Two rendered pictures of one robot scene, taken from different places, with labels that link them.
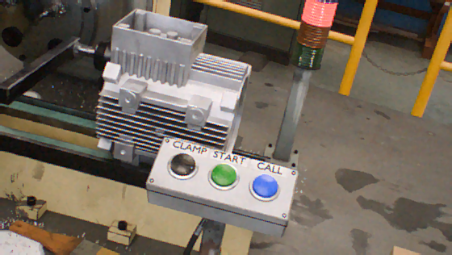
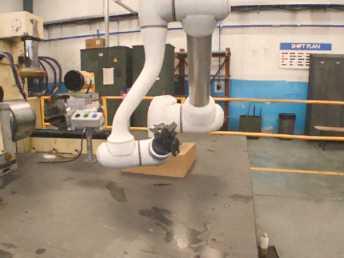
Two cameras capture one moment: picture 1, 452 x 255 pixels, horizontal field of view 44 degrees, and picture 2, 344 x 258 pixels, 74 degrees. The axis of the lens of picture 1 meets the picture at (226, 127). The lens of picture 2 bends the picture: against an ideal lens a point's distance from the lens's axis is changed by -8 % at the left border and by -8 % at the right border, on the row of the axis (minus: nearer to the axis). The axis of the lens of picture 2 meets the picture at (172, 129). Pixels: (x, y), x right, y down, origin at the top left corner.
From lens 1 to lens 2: 94 cm
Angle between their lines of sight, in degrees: 18
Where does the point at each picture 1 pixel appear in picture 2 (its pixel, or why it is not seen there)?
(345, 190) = not seen: hidden behind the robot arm
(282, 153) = not seen: hidden behind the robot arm
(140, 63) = (74, 106)
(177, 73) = (82, 107)
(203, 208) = (82, 123)
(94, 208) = (69, 148)
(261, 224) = (94, 123)
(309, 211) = not seen: hidden behind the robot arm
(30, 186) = (54, 146)
